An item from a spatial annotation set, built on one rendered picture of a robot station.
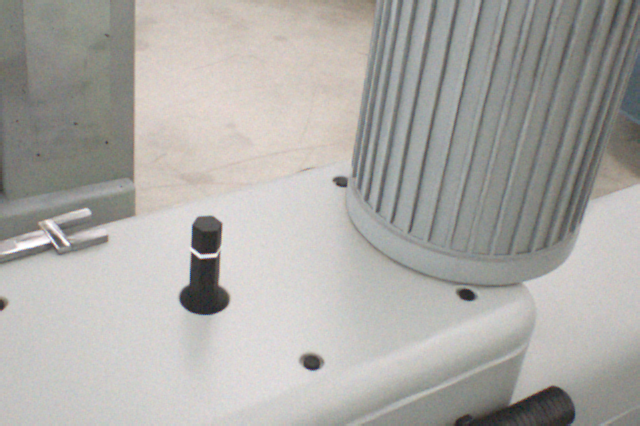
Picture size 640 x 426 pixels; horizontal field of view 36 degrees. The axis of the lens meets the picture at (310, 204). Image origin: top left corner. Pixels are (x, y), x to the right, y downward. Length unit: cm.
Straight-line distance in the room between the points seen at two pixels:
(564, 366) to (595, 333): 6
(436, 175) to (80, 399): 30
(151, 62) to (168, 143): 80
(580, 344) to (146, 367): 46
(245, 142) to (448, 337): 383
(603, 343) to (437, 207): 30
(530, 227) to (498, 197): 4
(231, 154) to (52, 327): 375
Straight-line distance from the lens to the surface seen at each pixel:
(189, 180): 423
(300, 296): 73
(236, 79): 506
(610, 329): 100
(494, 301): 77
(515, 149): 71
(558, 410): 83
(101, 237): 77
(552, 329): 97
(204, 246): 68
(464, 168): 71
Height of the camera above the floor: 236
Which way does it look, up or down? 35 degrees down
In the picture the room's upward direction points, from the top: 7 degrees clockwise
